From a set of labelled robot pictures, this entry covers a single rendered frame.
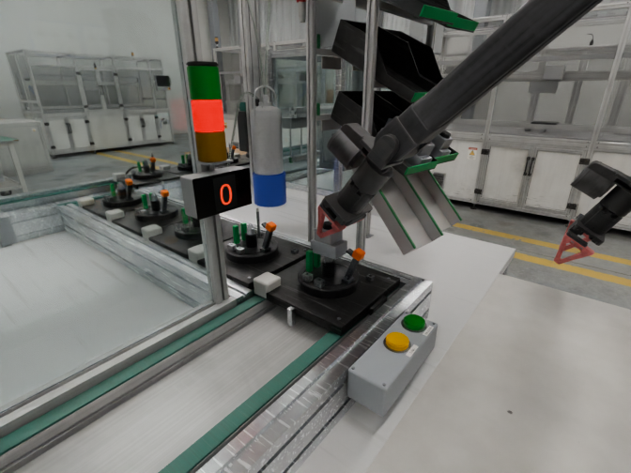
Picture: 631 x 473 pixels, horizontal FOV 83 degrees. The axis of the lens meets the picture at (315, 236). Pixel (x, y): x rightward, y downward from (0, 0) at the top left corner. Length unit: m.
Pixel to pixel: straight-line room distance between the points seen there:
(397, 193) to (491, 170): 3.70
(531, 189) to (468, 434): 4.09
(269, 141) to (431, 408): 1.26
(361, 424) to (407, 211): 0.58
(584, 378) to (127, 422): 0.82
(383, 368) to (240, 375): 0.25
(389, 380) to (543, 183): 4.15
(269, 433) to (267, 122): 1.32
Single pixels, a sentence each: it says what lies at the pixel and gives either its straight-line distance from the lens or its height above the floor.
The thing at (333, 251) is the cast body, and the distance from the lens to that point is 0.75.
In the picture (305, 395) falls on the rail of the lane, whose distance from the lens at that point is 0.57.
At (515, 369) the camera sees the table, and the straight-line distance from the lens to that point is 0.86.
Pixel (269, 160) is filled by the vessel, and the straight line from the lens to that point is 1.65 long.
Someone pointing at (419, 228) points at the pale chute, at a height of 1.02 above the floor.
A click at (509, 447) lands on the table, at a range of 0.71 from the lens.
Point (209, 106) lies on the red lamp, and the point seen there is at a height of 1.35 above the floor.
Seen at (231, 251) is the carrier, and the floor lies 0.99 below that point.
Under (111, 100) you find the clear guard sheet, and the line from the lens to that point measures 0.62.
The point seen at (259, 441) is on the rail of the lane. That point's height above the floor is 0.96.
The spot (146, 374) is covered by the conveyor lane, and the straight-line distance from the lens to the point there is 0.70.
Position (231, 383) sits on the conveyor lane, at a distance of 0.67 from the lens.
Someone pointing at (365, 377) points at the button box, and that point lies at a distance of 0.60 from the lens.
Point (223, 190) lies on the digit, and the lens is 0.66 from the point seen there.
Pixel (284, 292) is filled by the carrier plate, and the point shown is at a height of 0.97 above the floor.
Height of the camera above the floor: 1.38
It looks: 23 degrees down
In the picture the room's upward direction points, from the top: straight up
